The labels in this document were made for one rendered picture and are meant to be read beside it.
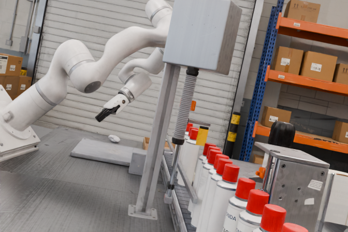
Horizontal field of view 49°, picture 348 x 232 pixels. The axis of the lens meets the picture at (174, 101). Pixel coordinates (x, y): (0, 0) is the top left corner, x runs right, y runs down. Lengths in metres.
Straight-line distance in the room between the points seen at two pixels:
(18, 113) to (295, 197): 1.13
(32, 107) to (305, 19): 3.99
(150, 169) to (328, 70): 4.09
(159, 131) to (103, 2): 4.81
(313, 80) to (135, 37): 3.62
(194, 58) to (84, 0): 4.98
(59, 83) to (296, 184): 1.05
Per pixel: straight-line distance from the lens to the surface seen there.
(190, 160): 1.36
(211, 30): 1.03
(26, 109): 1.59
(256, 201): 0.67
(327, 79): 5.06
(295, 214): 0.80
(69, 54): 1.54
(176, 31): 1.08
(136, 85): 1.89
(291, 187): 0.78
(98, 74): 1.48
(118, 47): 1.52
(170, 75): 1.13
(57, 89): 1.55
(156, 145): 1.15
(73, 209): 1.15
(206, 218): 0.92
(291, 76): 4.88
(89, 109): 5.79
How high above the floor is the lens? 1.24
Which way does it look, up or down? 3 degrees down
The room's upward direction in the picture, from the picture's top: 12 degrees clockwise
